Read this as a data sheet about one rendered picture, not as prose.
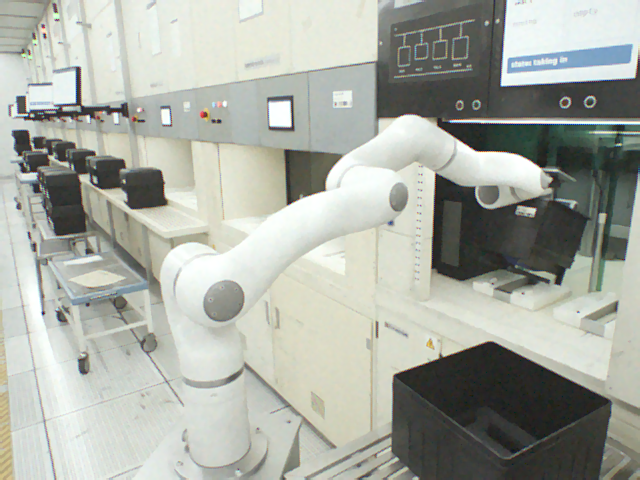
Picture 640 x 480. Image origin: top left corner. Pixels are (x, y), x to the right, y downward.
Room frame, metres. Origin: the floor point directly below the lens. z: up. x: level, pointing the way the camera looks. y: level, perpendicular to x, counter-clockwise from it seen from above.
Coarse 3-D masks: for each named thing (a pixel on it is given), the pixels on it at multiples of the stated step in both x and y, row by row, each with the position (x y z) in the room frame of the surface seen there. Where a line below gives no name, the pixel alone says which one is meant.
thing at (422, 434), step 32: (480, 352) 0.92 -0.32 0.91; (512, 352) 0.88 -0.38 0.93; (416, 384) 0.83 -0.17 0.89; (448, 384) 0.88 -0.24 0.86; (480, 384) 0.92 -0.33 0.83; (512, 384) 0.88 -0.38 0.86; (544, 384) 0.81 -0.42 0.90; (576, 384) 0.76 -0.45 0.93; (416, 416) 0.73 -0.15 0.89; (448, 416) 0.88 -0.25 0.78; (480, 416) 0.90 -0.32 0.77; (512, 416) 0.87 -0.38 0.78; (544, 416) 0.81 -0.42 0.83; (576, 416) 0.75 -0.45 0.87; (608, 416) 0.69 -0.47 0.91; (416, 448) 0.73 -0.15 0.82; (448, 448) 0.66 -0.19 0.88; (480, 448) 0.61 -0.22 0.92; (512, 448) 0.78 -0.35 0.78; (544, 448) 0.61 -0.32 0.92; (576, 448) 0.65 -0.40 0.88
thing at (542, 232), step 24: (480, 216) 1.42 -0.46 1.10; (504, 216) 1.35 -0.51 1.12; (528, 216) 1.28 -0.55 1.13; (552, 216) 1.26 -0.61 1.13; (576, 216) 1.32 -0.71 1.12; (480, 240) 1.38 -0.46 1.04; (504, 240) 1.31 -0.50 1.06; (528, 240) 1.25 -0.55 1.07; (552, 240) 1.27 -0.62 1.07; (576, 240) 1.32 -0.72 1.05; (528, 264) 1.27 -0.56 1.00; (552, 264) 1.30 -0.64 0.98
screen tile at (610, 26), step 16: (576, 0) 0.99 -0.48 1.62; (592, 0) 0.97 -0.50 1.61; (608, 0) 0.94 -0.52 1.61; (624, 0) 0.92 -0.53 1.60; (608, 16) 0.94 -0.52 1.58; (624, 16) 0.92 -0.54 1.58; (576, 32) 0.99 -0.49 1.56; (592, 32) 0.96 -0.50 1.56; (608, 32) 0.94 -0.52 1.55; (624, 32) 0.91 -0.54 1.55
